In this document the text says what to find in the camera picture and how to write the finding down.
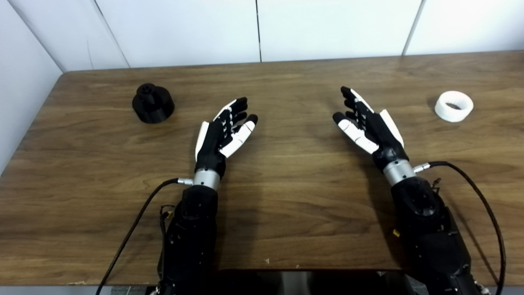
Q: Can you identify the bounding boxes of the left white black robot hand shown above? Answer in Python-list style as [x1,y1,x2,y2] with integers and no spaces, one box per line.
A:
[194,97,259,177]

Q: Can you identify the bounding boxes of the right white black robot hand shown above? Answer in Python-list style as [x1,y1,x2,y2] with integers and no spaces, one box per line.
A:
[332,86,410,172]

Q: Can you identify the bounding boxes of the round black plastic part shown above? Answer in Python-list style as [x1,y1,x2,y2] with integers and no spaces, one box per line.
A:
[132,83,175,124]

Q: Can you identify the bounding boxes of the white toothed plastic ring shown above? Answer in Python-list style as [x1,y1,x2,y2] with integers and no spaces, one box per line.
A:
[434,91,474,123]

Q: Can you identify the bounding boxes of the glossy black robot torso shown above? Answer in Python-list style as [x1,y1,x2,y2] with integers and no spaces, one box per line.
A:
[217,269,410,295]

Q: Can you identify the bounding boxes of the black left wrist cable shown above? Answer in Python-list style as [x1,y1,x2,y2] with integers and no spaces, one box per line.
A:
[95,177,194,295]

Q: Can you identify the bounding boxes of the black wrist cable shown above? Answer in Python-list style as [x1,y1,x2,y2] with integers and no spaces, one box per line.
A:
[95,177,194,295]
[413,161,507,292]

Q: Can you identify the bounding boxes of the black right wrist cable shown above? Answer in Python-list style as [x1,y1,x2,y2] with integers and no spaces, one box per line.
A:
[413,161,507,292]

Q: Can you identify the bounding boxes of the thin left wrist wires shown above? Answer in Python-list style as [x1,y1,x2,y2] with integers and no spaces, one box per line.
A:
[160,204,176,246]

